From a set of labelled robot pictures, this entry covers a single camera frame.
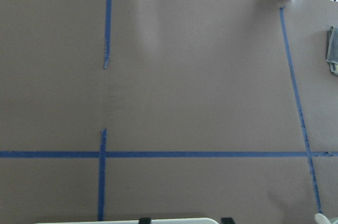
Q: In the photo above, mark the white bear serving tray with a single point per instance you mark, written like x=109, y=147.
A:
x=153, y=221

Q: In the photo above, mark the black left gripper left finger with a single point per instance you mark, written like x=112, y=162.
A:
x=144, y=220

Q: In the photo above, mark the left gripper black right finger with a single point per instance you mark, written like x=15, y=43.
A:
x=226, y=220

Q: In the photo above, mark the grey folded cloth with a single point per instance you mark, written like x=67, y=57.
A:
x=331, y=56

